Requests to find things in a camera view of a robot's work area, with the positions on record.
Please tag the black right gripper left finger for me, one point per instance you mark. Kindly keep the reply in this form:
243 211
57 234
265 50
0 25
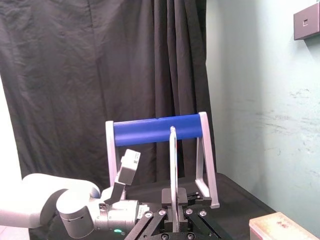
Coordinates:
167 200

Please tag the clear glass thermometer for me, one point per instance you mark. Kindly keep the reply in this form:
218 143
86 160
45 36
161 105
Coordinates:
173 160

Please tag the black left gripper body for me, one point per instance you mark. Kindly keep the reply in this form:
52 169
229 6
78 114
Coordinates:
143 210

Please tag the grey wall box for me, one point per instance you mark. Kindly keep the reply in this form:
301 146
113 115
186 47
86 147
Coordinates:
307 22

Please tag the cream box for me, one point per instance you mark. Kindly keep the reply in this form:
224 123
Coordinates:
277 227

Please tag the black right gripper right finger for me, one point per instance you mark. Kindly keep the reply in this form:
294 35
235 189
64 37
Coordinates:
182 198

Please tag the grey rack with blue bar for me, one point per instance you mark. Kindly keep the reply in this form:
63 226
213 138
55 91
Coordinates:
155 131

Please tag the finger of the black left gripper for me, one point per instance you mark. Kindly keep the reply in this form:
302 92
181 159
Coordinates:
201 201

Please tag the black curtain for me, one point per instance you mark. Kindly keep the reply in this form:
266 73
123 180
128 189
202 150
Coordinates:
100 62

